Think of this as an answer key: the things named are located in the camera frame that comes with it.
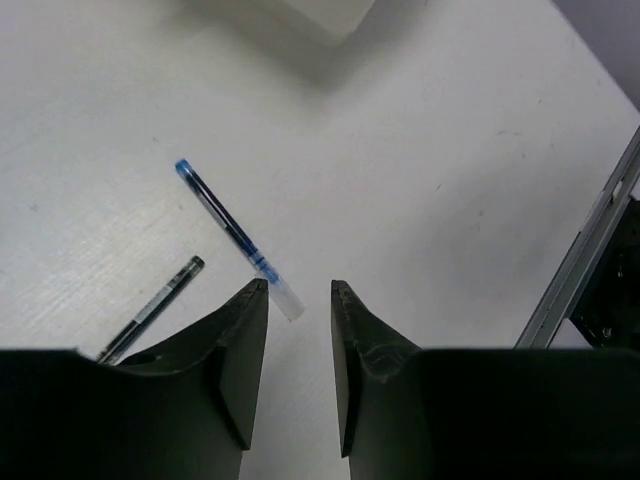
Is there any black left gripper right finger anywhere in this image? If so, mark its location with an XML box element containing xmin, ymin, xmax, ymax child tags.
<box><xmin>331</xmin><ymin>280</ymin><xmax>639</xmax><ymax>479</ymax></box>

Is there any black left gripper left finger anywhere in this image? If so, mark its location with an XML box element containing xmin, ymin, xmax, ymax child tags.
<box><xmin>1</xmin><ymin>279</ymin><xmax>269</xmax><ymax>479</ymax></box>

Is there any black gel pen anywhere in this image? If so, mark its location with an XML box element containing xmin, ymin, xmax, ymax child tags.
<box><xmin>96</xmin><ymin>256</ymin><xmax>205</xmax><ymax>365</ymax></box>

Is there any dark blue gel pen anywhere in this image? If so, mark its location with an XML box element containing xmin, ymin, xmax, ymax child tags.
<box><xmin>175</xmin><ymin>159</ymin><xmax>304</xmax><ymax>321</ymax></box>

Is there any white drawer cabinet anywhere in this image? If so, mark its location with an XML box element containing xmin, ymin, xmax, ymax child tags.
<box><xmin>184</xmin><ymin>0</ymin><xmax>376</xmax><ymax>49</ymax></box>

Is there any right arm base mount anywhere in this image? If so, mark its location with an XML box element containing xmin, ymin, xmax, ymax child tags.
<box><xmin>570</xmin><ymin>200</ymin><xmax>639</xmax><ymax>351</ymax></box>

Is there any aluminium table edge rail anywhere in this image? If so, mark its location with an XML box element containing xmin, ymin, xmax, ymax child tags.
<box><xmin>515</xmin><ymin>133</ymin><xmax>639</xmax><ymax>349</ymax></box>

